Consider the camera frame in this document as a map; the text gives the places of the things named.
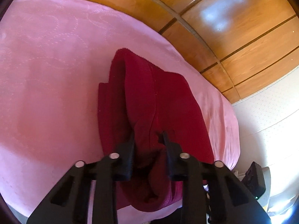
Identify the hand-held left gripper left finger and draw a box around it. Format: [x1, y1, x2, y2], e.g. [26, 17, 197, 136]
[27, 131, 136, 224]

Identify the pink bed sheet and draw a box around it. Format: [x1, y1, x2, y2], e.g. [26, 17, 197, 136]
[0, 0, 241, 224]

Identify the wooden panelled wardrobe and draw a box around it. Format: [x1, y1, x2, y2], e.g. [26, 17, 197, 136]
[23, 0, 299, 103]

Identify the dark red towel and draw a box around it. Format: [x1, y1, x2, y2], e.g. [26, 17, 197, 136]
[98, 48, 215, 212]

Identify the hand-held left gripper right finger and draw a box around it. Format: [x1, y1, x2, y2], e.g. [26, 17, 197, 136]
[161, 131, 271, 224]

